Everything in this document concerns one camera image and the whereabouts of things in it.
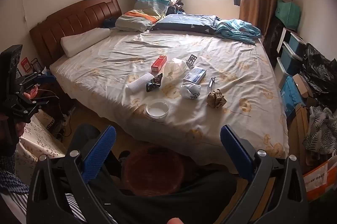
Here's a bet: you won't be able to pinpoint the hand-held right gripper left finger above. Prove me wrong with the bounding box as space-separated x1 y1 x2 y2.
26 125 124 224

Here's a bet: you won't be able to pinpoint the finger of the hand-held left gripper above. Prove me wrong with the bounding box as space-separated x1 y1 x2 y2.
16 72 58 89
22 96 60 115

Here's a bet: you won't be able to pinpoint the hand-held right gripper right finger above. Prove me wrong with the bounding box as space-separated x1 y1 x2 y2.
220 125 308 224

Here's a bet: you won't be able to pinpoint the brown wicker basket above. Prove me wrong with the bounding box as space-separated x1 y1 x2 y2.
121 146 188 197

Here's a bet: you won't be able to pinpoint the brown paper ball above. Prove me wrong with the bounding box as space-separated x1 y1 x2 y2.
207 89 227 109

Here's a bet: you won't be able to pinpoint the white round dish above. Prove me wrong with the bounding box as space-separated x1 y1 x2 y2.
146 99 170 118

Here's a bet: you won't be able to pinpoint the white printed bag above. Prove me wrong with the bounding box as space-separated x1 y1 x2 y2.
179 82 202 99

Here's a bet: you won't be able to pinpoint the black snack wrapper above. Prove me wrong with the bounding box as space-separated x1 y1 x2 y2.
146 73 164 93

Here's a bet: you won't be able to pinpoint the blue and white box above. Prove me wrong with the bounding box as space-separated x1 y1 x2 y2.
183 66 207 84

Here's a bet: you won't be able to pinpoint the white plastic bag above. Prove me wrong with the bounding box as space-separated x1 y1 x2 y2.
163 58 190 80

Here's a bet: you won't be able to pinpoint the red box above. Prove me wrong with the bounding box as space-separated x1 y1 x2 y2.
151 55 168 72

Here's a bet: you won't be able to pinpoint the person's left forearm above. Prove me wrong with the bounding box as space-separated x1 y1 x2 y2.
0 146 30 195

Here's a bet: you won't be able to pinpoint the wooden nightstand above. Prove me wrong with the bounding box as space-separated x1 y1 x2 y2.
18 66 67 121

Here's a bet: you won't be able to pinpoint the red card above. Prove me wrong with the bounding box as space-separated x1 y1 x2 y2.
20 57 32 74

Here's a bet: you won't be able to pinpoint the white power strip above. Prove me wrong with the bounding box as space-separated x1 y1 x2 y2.
50 107 77 135

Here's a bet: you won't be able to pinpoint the floral beige cloth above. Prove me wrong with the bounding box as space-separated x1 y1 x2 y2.
15 111 67 180

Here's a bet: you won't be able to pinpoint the white pillow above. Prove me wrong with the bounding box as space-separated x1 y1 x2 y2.
60 28 111 58

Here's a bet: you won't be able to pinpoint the wooden headboard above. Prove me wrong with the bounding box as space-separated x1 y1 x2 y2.
29 0 123 67

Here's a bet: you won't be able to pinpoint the floral bedsheet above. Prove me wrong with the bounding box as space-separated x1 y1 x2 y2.
49 27 290 174

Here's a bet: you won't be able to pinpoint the blue bag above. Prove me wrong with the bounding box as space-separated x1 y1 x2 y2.
280 75 306 120

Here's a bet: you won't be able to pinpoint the person's black trousers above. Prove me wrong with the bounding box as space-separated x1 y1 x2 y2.
63 123 239 224

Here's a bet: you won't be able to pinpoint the orange and white bag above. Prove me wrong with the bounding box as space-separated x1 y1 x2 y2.
302 152 337 201

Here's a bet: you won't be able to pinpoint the leaf print cloth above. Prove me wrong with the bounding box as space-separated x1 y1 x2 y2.
302 106 337 155

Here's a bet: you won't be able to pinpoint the teal storage bin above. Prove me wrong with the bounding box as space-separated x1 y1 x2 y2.
281 41 304 75
274 57 290 88
288 32 308 56

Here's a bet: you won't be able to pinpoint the cardboard box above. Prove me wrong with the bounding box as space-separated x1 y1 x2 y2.
292 73 314 99

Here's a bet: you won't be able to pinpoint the striped cloth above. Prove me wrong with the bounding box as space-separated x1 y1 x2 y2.
0 192 118 224

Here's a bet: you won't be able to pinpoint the orange striped pillow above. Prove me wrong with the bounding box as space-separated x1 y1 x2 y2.
115 10 161 32

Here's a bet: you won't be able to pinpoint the large black garbage bag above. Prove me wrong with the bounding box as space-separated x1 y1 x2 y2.
301 42 337 110

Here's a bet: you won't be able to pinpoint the teal blanket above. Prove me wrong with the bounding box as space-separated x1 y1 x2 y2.
214 19 263 45

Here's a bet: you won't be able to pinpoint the small black garbage bag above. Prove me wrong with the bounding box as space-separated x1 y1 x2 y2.
263 16 285 57

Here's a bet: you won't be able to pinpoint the pastel folded quilt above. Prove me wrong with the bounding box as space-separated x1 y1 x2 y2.
134 0 181 15

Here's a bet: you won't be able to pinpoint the navy patterned pillow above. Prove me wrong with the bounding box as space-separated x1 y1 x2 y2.
150 14 219 35

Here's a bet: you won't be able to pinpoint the green bag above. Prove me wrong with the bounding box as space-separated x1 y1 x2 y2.
275 0 302 30

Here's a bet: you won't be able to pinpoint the dark clothes pile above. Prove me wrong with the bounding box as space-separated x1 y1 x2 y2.
166 0 187 15

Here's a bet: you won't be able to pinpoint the white frame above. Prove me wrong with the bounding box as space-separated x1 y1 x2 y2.
276 28 292 54

